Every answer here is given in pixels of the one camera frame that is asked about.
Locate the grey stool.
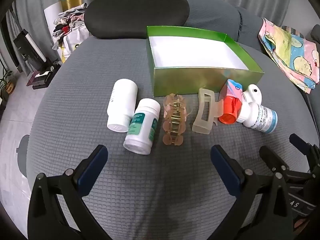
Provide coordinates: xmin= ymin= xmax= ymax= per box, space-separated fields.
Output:
xmin=16 ymin=134 xmax=30 ymax=178

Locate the dark grey cushion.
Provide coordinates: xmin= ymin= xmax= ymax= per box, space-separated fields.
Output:
xmin=84 ymin=0 xmax=189 ymax=40

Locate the white bag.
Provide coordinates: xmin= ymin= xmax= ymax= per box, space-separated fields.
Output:
xmin=60 ymin=26 xmax=89 ymax=64

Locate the translucent white hair claw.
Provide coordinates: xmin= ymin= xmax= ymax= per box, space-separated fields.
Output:
xmin=192 ymin=87 xmax=225 ymax=133

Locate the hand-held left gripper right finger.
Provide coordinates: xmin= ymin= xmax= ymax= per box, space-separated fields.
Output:
xmin=210 ymin=144 xmax=293 ymax=240

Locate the green cardboard box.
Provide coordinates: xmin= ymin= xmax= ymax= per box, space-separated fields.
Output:
xmin=146 ymin=25 xmax=265 ymax=97

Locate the plain white plastic bottle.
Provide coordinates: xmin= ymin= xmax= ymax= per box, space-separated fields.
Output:
xmin=107 ymin=79 xmax=138 ymax=133

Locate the white bottle blue label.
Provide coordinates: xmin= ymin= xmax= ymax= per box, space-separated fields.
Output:
xmin=236 ymin=102 xmax=278 ymax=133

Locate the white board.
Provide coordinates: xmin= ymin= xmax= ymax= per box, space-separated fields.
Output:
xmin=44 ymin=1 xmax=63 ymax=30

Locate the potted plant yellow pot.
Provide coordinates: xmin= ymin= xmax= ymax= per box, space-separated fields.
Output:
xmin=0 ymin=67 xmax=15 ymax=100

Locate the grey sofa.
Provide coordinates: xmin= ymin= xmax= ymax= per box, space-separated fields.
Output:
xmin=97 ymin=0 xmax=320 ymax=120

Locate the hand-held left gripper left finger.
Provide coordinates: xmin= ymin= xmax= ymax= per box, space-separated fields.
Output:
xmin=27 ymin=144 xmax=110 ymax=240

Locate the black box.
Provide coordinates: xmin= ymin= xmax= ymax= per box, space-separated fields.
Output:
xmin=27 ymin=70 xmax=54 ymax=90

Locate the colourful cartoon printed cloth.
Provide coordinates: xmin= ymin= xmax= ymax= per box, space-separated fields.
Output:
xmin=258 ymin=18 xmax=320 ymax=95

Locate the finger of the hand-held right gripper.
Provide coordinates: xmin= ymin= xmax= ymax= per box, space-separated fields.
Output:
xmin=259 ymin=145 xmax=290 ymax=174
xmin=289 ymin=134 xmax=320 ymax=160

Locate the grey waffle blanket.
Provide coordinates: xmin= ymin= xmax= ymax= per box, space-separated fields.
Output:
xmin=26 ymin=35 xmax=317 ymax=240

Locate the white bottle green label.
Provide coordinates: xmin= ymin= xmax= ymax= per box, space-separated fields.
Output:
xmin=123 ymin=98 xmax=161 ymax=155

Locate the orange bottle pink label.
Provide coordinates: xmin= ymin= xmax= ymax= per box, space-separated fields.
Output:
xmin=218 ymin=79 xmax=244 ymax=125

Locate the pile of clothes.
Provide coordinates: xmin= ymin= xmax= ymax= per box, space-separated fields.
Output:
xmin=51 ymin=3 xmax=88 ymax=50

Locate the grey curtain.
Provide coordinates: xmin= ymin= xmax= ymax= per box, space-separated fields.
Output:
xmin=15 ymin=0 xmax=294 ymax=30

